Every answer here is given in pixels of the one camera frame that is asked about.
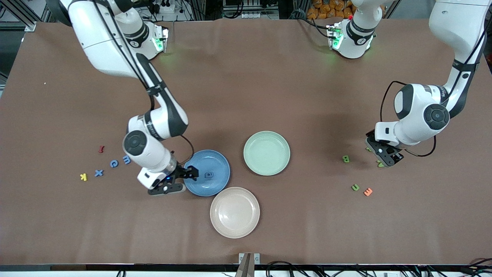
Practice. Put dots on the aluminium frame post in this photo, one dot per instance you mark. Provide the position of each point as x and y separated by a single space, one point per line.
23 15

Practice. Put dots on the green plate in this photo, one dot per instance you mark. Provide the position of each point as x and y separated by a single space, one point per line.
266 153

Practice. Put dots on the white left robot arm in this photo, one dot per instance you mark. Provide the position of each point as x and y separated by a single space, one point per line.
453 27

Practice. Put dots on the white power strip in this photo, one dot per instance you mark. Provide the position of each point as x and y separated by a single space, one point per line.
165 7

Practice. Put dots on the stack of orange items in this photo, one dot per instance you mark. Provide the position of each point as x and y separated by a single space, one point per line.
326 9

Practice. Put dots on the beige plate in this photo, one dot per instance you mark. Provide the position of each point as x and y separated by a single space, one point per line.
235 212

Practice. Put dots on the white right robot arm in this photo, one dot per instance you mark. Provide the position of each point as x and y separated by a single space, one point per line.
103 42

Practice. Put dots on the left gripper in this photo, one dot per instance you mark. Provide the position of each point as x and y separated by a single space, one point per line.
398 157

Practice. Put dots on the blue letter Q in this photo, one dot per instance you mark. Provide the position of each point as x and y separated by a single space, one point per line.
208 175

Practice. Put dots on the blue plate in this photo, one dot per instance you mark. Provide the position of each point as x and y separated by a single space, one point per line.
213 184

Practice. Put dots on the metal table edge bracket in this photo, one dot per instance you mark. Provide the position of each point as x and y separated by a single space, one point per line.
249 261

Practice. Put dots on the blue letter X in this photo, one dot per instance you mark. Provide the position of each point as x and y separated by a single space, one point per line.
98 173

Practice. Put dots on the yellow letter K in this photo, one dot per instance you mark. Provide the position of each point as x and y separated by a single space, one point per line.
83 177

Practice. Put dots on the green letter U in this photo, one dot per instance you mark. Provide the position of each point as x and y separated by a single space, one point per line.
355 187

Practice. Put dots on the orange letter E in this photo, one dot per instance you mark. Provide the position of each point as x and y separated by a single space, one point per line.
368 191

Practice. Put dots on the blue letter E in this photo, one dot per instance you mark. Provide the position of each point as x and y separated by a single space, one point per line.
126 159

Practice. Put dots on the blue letter G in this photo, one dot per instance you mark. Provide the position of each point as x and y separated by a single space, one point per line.
113 163

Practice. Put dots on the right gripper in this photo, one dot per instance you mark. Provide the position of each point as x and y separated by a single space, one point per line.
183 172

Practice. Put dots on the green letter B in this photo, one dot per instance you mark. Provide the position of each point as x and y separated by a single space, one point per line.
345 158

